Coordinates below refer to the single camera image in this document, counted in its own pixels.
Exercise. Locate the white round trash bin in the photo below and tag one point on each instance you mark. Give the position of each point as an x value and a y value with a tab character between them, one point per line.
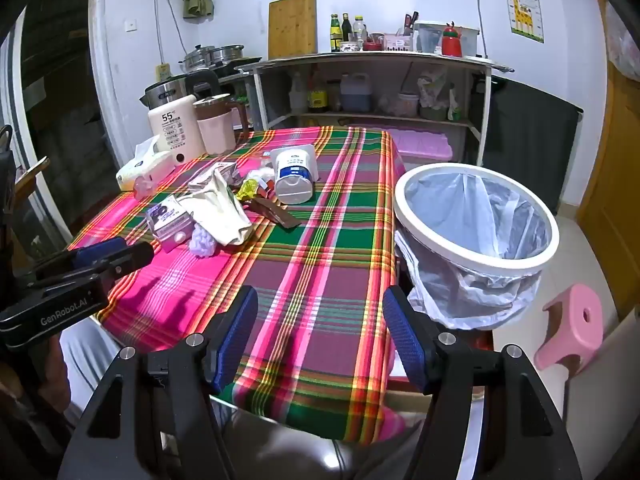
500	262

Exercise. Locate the green bottle yellow label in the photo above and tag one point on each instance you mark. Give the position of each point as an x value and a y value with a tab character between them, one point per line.
335	35

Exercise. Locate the steel lidded pot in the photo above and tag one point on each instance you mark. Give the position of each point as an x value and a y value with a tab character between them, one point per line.
197	57
229	53

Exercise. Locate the dark sauce bottle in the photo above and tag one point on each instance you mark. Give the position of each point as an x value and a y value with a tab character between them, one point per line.
347	30

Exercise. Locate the orange red food pack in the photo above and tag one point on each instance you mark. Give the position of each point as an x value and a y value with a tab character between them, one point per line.
264	189

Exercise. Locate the crumpled shelf plastic bag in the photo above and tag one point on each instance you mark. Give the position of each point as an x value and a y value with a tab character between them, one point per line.
432	87

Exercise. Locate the clear plastic pitcher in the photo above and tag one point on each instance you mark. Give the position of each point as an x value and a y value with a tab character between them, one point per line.
429	39

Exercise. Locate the green bowl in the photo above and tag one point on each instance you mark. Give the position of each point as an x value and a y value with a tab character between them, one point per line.
433	113

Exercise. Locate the white red-print plastic bag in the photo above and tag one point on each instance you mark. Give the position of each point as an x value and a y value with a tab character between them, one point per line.
627	45

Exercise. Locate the person's light grey clothing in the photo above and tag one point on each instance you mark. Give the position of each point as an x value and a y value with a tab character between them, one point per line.
85	360

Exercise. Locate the white kitchen shelf unit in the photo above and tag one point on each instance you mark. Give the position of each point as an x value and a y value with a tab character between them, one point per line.
260	100

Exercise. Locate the cream paper bag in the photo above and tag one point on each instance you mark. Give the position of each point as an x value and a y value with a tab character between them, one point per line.
220	210

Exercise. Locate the pink plastic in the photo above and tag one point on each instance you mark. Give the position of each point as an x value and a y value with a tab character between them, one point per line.
144	187

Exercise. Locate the beige wrapper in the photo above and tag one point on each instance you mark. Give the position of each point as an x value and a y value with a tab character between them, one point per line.
207	177

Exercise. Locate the bamboo cutting board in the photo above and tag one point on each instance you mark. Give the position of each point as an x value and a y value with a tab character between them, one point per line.
292	30

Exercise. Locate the red lidded bowl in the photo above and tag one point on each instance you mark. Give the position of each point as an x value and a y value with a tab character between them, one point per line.
373	46

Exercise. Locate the steel electric kettle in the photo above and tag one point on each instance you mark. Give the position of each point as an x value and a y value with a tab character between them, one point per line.
165	91

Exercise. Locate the clear plastic bottle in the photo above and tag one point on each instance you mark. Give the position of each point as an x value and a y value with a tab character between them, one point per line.
360	31

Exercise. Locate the green white bottle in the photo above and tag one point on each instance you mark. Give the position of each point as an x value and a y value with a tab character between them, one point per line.
455	107

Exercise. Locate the oil bottle yellow label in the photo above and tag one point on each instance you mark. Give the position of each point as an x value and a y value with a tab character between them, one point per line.
317	96

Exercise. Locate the black cabinet curtain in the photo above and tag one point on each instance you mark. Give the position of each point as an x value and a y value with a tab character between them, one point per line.
525	130

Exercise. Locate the white tissue box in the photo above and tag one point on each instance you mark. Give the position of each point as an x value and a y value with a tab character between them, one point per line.
150	165

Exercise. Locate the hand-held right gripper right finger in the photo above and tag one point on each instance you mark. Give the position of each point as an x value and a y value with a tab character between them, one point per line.
405	340

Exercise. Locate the pink plastic stool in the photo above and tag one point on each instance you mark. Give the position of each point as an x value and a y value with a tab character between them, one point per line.
565	340

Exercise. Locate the pink green plaid tablecloth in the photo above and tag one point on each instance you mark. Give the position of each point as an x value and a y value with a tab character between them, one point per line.
310	260

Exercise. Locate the yellow wrapper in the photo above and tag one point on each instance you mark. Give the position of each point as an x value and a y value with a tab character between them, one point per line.
246	191

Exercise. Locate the purple white foam net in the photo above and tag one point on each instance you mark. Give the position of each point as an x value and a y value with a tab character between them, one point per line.
202	242

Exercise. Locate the blue jerry can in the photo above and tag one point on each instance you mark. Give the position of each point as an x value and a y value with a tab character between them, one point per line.
355	94

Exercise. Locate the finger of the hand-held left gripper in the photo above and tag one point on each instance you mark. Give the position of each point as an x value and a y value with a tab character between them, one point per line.
97	251
130	257

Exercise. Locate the wooden door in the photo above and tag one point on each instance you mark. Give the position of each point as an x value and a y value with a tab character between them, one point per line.
615	185

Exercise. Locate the cream electric water warmer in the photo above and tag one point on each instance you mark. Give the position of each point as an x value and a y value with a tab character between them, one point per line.
175	130

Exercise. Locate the pink jug brown lid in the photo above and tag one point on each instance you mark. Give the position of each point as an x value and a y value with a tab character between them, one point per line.
215	130

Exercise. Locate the brown wrapper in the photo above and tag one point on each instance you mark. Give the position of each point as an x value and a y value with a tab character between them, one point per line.
277	214

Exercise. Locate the giraffe height chart poster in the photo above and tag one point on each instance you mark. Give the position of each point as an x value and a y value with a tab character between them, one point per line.
522	10

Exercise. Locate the pink utensil box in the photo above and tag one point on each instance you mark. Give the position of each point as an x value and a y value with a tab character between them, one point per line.
397	43

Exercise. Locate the white plastic bin liner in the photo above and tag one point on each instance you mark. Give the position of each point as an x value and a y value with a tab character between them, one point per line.
465	300

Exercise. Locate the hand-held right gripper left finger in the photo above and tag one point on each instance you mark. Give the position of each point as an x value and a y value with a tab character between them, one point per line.
235	330

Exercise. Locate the clear plastic jar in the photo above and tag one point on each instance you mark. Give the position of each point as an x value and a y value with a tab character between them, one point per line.
406	105

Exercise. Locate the clear plastic bag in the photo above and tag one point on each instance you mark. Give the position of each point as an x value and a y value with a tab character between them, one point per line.
260	175

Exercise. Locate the red kids water bottle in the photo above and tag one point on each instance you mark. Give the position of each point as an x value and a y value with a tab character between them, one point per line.
451	42

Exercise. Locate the pink printed carton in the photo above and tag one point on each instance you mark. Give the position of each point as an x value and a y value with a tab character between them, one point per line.
167	227

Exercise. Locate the pink storage box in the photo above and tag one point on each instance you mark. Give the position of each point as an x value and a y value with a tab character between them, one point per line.
420	145

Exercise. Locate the small brown bottle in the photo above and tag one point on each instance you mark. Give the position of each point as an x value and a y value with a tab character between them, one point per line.
334	97

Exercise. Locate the white tub blue label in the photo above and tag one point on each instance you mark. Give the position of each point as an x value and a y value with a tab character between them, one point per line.
292	180

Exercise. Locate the white wall switch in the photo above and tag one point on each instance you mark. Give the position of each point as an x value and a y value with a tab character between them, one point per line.
130	25

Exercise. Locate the patterned ceramic bowl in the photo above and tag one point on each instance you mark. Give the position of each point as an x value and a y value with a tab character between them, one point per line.
350	47

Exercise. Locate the white plastic bottle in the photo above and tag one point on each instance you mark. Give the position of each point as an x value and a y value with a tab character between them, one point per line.
297	95

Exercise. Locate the yellowish power strip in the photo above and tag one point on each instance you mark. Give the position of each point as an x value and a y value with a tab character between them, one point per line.
162	72

